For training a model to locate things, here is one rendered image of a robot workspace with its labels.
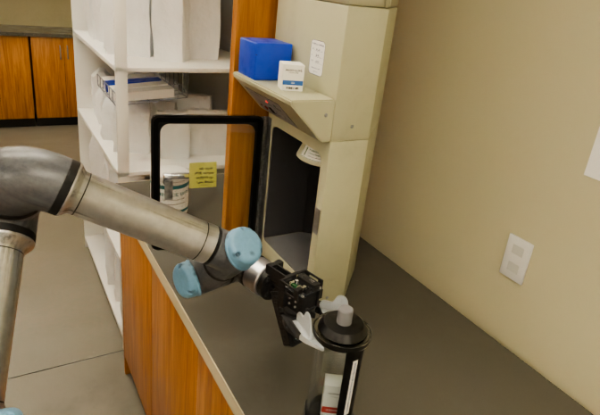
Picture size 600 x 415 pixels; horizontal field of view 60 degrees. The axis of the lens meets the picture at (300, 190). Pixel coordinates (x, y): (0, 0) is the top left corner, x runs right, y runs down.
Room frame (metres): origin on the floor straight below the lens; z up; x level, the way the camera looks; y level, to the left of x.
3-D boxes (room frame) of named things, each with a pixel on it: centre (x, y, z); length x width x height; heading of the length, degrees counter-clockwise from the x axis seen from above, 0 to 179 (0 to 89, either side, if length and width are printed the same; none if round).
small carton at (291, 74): (1.23, 0.05, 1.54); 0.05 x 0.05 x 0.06; 16
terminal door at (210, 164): (1.36, 0.26, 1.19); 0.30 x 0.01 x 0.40; 112
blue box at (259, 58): (1.35, 0.13, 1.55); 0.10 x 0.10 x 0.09; 32
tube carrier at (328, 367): (0.80, -0.11, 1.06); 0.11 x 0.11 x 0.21
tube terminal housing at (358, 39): (1.36, -0.08, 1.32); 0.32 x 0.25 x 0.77; 32
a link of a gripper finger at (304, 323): (0.80, -0.04, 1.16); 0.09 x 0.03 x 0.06; 23
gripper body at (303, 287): (0.90, 0.00, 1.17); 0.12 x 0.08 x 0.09; 47
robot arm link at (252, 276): (0.95, 0.05, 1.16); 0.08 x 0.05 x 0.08; 137
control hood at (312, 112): (1.27, 0.08, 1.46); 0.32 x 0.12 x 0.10; 32
